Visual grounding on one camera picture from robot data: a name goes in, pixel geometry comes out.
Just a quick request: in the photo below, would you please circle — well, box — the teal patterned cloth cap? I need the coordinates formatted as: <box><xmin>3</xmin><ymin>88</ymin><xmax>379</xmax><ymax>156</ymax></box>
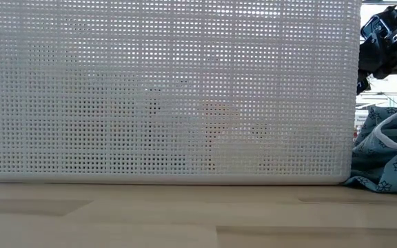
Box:
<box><xmin>342</xmin><ymin>105</ymin><xmax>397</xmax><ymax>194</ymax></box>

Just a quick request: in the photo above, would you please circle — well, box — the white mesh plastic basket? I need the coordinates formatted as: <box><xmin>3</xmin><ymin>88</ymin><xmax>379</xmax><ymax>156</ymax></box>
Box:
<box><xmin>0</xmin><ymin>0</ymin><xmax>363</xmax><ymax>184</ymax></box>

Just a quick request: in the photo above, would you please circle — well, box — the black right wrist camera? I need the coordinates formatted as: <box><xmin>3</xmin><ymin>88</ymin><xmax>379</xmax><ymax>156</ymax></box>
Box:
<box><xmin>360</xmin><ymin>14</ymin><xmax>392</xmax><ymax>41</ymax></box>

